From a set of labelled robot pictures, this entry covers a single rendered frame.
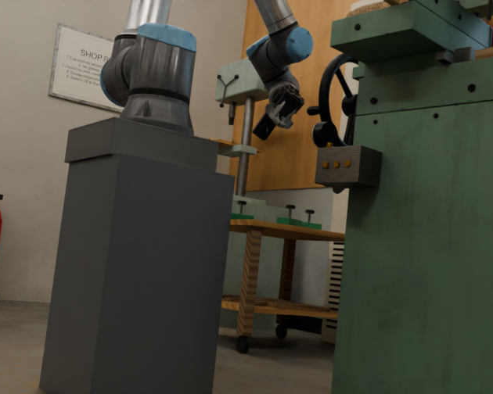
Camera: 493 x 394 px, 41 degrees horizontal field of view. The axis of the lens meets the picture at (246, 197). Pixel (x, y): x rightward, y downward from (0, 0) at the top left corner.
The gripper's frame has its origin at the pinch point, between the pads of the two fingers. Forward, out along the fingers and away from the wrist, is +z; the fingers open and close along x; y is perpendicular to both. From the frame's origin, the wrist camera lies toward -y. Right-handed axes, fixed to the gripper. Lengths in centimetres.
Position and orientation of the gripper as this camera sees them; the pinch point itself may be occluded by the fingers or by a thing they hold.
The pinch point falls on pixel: (277, 124)
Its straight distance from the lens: 176.4
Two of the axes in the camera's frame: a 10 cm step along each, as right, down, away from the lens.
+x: 8.0, 5.7, 1.8
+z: -0.7, 3.9, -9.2
